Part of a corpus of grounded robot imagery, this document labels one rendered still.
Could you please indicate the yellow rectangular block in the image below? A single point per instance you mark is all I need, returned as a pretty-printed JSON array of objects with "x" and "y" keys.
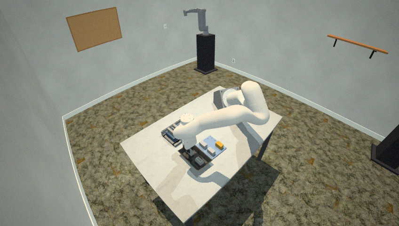
[{"x": 219, "y": 145}]

